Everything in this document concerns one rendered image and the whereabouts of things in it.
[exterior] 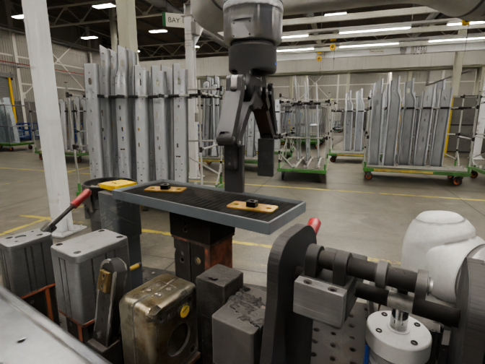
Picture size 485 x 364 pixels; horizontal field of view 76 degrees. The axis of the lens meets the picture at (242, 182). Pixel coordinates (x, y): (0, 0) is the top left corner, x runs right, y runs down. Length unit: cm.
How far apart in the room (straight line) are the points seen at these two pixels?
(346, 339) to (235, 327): 66
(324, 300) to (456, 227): 61
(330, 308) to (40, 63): 381
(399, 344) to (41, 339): 47
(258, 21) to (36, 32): 360
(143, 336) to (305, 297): 22
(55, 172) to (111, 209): 320
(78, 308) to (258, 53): 47
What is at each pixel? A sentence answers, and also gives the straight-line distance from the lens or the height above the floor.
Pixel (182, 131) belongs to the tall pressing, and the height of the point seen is 112.
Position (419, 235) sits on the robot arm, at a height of 103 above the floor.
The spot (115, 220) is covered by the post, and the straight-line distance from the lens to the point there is 76.
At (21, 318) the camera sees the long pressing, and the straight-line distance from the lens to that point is 64.
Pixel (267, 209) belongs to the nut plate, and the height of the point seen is 116.
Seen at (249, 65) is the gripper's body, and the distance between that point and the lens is 48.
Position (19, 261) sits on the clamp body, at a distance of 80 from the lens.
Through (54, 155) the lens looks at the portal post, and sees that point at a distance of 393.
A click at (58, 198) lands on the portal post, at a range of 401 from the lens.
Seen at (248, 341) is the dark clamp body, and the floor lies 107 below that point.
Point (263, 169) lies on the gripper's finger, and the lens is 58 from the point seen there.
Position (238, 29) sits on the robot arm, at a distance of 49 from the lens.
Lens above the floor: 131
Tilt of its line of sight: 12 degrees down
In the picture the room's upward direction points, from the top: straight up
